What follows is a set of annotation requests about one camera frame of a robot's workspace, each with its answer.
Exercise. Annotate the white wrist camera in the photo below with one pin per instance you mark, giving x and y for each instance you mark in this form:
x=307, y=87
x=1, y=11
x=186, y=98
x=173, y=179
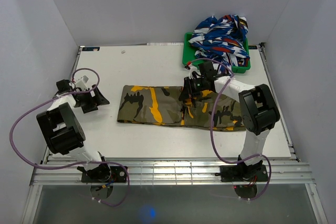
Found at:
x=81, y=83
x=193, y=72

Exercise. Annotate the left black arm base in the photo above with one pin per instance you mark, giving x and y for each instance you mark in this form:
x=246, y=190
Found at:
x=118, y=175

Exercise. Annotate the left dark corner label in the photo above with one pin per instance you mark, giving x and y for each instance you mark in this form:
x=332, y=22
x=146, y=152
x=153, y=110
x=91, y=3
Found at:
x=90, y=48

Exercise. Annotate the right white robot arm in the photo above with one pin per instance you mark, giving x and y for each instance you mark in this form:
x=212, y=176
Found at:
x=258, y=111

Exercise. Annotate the blue white red trousers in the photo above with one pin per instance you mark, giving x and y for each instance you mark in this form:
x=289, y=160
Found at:
x=223, y=39

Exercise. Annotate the aluminium frame rail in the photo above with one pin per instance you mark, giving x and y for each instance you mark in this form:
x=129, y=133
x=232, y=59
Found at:
x=192, y=172

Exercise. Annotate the dark corner label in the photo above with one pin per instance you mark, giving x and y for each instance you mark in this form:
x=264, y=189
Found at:
x=252, y=47
x=90, y=48

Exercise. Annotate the camouflage yellow green trousers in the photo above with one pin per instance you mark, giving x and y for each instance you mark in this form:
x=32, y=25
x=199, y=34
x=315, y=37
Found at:
x=161, y=106

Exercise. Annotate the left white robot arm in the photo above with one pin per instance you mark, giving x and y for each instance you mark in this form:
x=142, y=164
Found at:
x=62, y=131

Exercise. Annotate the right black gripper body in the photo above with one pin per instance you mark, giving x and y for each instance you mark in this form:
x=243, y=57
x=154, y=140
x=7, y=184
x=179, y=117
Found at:
x=198, y=85

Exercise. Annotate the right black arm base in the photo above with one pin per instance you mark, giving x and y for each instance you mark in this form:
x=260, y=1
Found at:
x=245, y=178

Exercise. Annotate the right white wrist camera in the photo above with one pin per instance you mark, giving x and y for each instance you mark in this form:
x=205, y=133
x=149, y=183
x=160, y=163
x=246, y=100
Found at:
x=193, y=72

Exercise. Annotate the green plastic tray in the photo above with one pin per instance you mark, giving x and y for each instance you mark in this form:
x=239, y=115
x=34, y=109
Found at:
x=189, y=55

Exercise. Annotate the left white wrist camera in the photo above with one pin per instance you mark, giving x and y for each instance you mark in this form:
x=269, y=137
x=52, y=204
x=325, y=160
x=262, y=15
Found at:
x=81, y=83

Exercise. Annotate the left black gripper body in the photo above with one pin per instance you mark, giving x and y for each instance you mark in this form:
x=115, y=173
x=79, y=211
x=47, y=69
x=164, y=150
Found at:
x=86, y=102

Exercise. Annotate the right dark corner label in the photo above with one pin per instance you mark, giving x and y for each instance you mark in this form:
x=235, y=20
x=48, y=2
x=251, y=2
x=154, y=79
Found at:
x=252, y=47

